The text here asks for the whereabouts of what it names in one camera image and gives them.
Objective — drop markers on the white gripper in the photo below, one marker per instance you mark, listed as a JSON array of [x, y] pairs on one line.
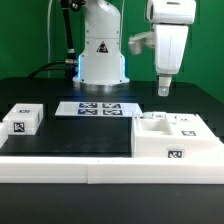
[[170, 20]]

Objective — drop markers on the white cabinet door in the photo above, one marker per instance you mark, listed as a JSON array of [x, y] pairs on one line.
[[154, 115], [187, 125]]

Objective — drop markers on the white cabinet body box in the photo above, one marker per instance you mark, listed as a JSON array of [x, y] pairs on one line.
[[151, 139]]

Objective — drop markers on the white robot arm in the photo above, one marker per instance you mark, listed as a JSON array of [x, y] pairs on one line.
[[101, 65]]

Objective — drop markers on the white cabinet top block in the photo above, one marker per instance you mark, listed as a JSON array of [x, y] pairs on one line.
[[24, 119]]

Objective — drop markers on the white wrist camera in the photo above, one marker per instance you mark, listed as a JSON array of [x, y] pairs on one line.
[[138, 41]]

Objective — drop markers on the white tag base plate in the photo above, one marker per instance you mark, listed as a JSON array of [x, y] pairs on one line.
[[97, 109]]

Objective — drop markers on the white U-shaped boundary frame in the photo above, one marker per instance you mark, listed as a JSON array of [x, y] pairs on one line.
[[108, 171]]

